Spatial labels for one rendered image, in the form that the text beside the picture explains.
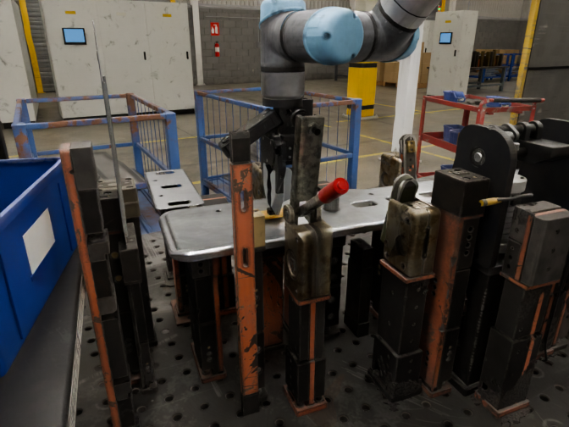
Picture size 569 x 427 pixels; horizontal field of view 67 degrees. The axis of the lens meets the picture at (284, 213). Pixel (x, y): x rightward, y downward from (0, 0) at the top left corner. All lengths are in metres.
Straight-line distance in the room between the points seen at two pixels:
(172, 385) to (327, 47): 0.66
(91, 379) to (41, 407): 0.54
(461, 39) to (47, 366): 11.15
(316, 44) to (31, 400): 0.52
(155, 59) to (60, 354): 8.37
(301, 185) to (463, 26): 10.80
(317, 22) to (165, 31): 8.21
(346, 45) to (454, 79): 10.73
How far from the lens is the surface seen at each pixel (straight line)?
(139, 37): 8.69
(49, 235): 0.60
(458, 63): 11.37
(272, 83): 0.74
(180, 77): 8.90
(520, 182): 0.78
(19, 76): 8.44
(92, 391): 0.95
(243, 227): 0.63
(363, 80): 8.19
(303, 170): 0.63
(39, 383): 0.46
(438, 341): 0.83
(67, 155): 0.56
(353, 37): 0.66
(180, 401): 0.88
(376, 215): 0.85
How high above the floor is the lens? 1.31
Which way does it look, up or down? 22 degrees down
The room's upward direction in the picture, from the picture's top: straight up
